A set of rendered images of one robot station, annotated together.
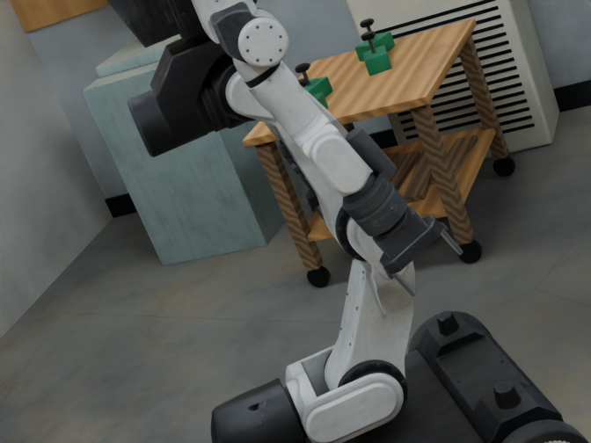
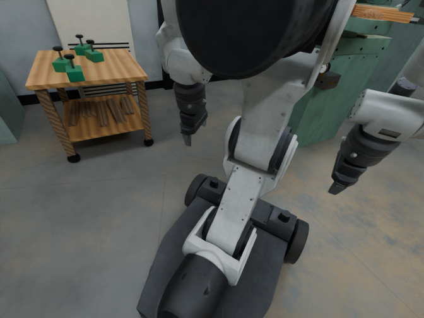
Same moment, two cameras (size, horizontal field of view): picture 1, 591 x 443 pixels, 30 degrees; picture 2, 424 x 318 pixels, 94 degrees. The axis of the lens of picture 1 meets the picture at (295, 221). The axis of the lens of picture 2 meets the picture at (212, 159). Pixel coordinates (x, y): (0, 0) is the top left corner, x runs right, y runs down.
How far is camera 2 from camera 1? 1.94 m
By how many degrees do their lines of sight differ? 55
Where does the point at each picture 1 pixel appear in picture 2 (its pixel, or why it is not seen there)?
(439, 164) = (145, 107)
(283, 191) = (55, 117)
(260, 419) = (214, 297)
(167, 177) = not seen: outside the picture
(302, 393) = (225, 261)
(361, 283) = (255, 184)
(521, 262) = (170, 144)
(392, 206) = not seen: hidden behind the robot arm
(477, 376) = not seen: hidden behind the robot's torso
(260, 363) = (65, 211)
